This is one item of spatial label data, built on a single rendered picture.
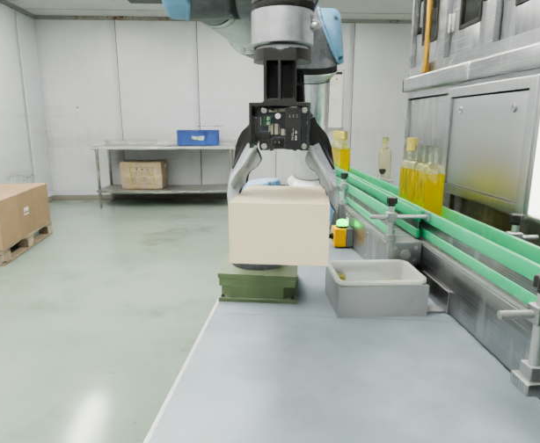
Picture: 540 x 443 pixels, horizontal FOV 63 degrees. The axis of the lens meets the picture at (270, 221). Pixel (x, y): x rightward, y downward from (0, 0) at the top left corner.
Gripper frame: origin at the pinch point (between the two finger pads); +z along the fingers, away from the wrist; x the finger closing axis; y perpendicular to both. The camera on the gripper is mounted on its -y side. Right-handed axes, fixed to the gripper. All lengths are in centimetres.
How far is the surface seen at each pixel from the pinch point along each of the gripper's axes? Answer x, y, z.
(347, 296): 13, -42, 29
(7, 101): -391, -499, -40
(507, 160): 54, -62, -2
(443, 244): 38, -55, 19
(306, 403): 3.6, -7.1, 34.5
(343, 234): 16, -102, 29
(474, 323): 39, -34, 31
